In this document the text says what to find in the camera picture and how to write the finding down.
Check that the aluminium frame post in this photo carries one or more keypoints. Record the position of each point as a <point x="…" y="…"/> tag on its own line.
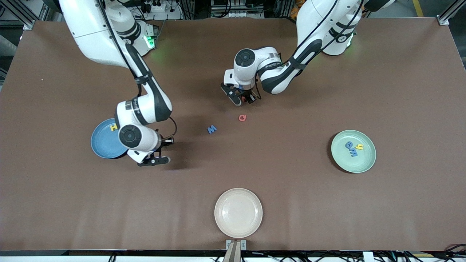
<point x="449" y="12"/>
<point x="25" y="16"/>

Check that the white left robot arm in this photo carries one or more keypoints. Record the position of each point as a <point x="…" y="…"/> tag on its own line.
<point x="313" y="18"/>

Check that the white power strip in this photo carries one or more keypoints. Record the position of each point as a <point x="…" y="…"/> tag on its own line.
<point x="236" y="14"/>
<point x="160" y="9"/>

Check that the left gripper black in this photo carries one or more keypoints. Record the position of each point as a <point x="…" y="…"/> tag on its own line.
<point x="248" y="96"/>

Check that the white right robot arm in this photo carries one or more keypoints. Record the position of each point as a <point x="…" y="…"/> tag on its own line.
<point x="91" y="29"/>

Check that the beige plate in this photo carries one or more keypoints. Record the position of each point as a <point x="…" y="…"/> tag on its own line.
<point x="238" y="213"/>

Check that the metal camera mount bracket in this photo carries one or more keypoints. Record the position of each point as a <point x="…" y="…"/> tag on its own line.
<point x="236" y="253"/>

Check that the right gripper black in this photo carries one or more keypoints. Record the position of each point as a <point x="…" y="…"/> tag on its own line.
<point x="163" y="142"/>

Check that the blue uppercase letter W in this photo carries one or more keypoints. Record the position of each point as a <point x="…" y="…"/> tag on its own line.
<point x="212" y="130"/>

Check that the blue plate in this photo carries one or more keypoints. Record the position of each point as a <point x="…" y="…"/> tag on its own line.
<point x="103" y="142"/>

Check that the brown table cover sheet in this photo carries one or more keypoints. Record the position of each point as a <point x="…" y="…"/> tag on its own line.
<point x="145" y="203"/>

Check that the bag of orange objects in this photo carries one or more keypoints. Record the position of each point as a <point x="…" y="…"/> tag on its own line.
<point x="294" y="12"/>

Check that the green plate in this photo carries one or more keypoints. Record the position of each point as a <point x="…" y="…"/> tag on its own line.
<point x="364" y="162"/>

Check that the red uppercase letter Q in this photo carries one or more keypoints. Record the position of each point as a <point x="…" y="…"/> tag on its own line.
<point x="240" y="118"/>

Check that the yellow uppercase letter H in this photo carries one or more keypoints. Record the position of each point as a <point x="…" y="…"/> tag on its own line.
<point x="114" y="127"/>

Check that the yellow lowercase letter h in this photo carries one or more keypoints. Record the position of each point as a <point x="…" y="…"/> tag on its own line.
<point x="359" y="147"/>

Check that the blue lowercase letter a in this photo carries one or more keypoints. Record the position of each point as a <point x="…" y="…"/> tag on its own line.
<point x="349" y="143"/>

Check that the blue lowercase letter m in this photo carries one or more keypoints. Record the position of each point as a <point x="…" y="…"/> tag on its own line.
<point x="353" y="153"/>

